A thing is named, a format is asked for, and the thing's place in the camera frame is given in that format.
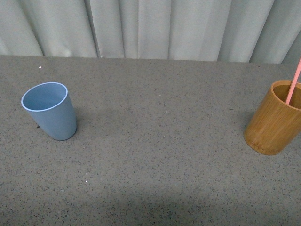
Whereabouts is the blue plastic cup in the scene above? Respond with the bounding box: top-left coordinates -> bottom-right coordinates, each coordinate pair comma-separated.
21,82 -> 77,141

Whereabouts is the bamboo chopstick holder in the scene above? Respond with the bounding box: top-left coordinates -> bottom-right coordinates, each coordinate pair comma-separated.
244,80 -> 301,155

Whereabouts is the white pleated curtain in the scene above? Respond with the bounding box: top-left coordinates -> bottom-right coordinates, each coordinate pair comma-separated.
0,0 -> 301,64

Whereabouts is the pink chopstick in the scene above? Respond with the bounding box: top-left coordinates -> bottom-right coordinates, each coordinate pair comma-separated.
285,58 -> 301,104

